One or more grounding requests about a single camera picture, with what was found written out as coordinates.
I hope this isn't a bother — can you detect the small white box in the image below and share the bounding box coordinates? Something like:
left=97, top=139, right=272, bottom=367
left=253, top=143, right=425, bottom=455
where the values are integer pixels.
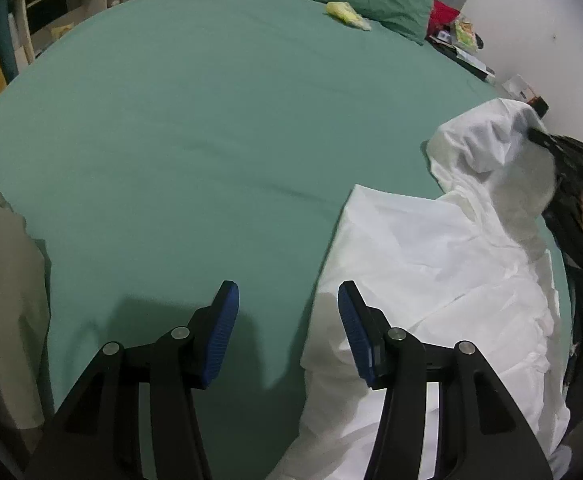
left=502, top=75, right=535, bottom=102

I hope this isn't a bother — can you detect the beige garment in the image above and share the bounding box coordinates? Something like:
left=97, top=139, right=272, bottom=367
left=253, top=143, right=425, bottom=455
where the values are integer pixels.
left=0, top=192, right=53, bottom=433

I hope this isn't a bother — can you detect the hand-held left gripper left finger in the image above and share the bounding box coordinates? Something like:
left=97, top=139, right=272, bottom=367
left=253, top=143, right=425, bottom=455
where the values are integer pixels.
left=24, top=280, right=240, bottom=480

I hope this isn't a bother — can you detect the green bed sheet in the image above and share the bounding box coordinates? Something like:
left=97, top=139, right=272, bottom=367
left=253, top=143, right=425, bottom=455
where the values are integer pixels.
left=0, top=0, right=572, bottom=480

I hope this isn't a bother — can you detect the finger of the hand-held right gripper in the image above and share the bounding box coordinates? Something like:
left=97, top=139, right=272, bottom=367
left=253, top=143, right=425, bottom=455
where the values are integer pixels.
left=527, top=127, right=565, bottom=157

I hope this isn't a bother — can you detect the colourful snack packet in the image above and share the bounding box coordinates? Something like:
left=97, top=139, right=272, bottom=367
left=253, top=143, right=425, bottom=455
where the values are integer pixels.
left=450, top=15, right=485, bottom=52

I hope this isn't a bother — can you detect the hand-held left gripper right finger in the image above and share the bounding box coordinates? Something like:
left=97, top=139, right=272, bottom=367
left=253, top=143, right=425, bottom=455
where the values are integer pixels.
left=337, top=281, right=555, bottom=480

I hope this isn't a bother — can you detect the red bag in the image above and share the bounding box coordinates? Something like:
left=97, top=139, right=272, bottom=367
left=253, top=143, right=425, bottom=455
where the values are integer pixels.
left=428, top=0, right=460, bottom=37

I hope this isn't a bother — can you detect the yellow plastic packet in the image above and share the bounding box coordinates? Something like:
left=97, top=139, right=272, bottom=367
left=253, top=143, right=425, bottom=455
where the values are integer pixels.
left=325, top=1, right=373, bottom=32

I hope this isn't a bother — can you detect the white large garment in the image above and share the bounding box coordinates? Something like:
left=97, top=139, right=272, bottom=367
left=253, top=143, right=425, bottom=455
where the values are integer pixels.
left=266, top=97, right=572, bottom=480

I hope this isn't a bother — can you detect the black flat box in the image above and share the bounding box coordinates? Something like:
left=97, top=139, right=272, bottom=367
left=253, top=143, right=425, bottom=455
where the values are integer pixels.
left=430, top=35, right=495, bottom=82

